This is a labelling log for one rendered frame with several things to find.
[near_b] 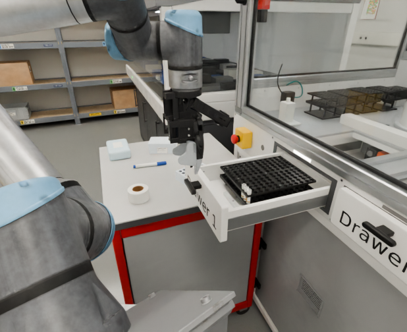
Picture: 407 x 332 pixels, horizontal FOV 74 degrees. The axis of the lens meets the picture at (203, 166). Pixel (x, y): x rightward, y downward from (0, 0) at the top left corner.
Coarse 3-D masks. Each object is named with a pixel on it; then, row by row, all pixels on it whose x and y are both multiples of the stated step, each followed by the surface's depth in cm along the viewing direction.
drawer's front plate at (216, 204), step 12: (192, 168) 79; (192, 180) 81; (204, 180) 71; (204, 192) 72; (216, 192) 66; (204, 204) 73; (216, 204) 64; (204, 216) 75; (216, 216) 66; (216, 228) 67
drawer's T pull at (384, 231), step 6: (366, 222) 59; (366, 228) 58; (372, 228) 57; (378, 228) 57; (384, 228) 57; (378, 234) 56; (384, 234) 55; (390, 234) 56; (384, 240) 55; (390, 240) 54; (390, 246) 54
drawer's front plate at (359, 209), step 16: (352, 192) 66; (336, 208) 71; (352, 208) 66; (368, 208) 61; (336, 224) 72; (352, 224) 66; (384, 224) 58; (400, 224) 56; (368, 240) 63; (400, 240) 55; (384, 256) 60; (400, 256) 56; (400, 272) 57
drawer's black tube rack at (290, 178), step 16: (256, 160) 88; (272, 160) 89; (224, 176) 85; (240, 176) 79; (256, 176) 79; (272, 176) 80; (288, 176) 79; (304, 176) 79; (240, 192) 77; (256, 192) 72; (272, 192) 77; (288, 192) 77
